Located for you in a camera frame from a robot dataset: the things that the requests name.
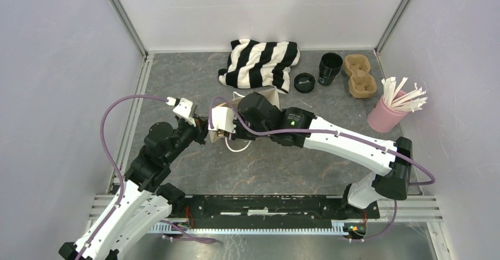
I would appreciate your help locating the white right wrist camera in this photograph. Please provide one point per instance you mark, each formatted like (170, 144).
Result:
(222, 119)

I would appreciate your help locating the pink straw holder cup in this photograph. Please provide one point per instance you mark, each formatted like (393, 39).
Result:
(382, 118)

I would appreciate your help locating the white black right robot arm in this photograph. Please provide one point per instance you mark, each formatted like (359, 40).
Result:
(387, 160)

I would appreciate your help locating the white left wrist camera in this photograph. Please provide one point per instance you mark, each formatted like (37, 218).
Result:
(183, 109)

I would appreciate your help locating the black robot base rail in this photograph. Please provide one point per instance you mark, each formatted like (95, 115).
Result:
(265, 214)

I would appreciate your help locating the stack of black cups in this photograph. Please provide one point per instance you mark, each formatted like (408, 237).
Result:
(329, 66)

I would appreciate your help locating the brown cardboard cup carrier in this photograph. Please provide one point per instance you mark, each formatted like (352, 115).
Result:
(361, 83)

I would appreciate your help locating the black white striped towel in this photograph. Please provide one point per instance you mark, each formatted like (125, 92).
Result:
(252, 64)

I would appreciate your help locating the white wrapped straws bundle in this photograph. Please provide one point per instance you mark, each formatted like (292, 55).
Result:
(395, 99)

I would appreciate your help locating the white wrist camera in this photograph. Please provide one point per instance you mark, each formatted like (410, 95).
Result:
(183, 109)
(222, 119)

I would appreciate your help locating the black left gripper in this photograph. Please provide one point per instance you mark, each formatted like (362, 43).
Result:
(201, 125)

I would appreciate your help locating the stack of black lids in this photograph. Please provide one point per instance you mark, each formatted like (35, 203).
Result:
(304, 83)

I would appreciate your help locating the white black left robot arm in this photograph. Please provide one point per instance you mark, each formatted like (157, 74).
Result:
(146, 200)

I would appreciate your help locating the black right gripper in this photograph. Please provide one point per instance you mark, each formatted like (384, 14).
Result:
(238, 134)

